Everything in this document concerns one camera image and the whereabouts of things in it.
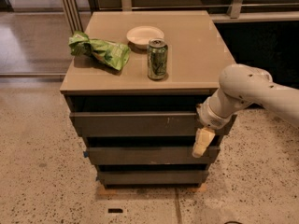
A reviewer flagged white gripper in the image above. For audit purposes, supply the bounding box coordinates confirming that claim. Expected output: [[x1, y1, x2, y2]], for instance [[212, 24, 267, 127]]
[[192, 98, 231, 158]]

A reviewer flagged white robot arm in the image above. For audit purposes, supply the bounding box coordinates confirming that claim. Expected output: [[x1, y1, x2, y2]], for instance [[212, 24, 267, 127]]
[[192, 64, 299, 158]]

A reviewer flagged grey bottom drawer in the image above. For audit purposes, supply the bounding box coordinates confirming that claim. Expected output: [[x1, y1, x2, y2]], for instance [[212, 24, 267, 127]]
[[97, 170, 208, 186]]

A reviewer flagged grey drawer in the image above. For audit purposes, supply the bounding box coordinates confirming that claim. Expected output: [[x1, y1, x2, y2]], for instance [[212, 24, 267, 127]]
[[69, 110, 237, 138], [84, 147, 220, 165], [97, 170, 208, 186]]

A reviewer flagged grey drawer cabinet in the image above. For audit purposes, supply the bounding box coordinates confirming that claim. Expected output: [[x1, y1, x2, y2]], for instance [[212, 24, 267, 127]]
[[59, 10, 237, 189]]

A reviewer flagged grey top drawer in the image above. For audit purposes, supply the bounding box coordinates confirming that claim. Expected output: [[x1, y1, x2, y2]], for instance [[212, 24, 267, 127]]
[[69, 110, 237, 138]]

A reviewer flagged grey middle drawer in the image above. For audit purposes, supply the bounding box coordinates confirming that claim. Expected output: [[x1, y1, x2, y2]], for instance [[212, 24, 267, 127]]
[[84, 147, 220, 165]]

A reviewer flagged green soda can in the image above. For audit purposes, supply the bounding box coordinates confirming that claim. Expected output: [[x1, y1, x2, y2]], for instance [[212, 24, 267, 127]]
[[147, 38, 168, 80]]

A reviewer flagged white bowl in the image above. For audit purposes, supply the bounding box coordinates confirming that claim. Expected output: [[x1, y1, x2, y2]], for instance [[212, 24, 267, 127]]
[[126, 26, 164, 49]]

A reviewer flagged green chip bag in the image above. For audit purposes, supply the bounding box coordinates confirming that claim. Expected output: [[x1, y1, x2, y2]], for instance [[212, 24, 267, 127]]
[[68, 31, 131, 71]]

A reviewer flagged metal railing frame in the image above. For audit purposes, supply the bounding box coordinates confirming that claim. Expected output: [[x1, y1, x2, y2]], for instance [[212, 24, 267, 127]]
[[62, 0, 299, 30]]

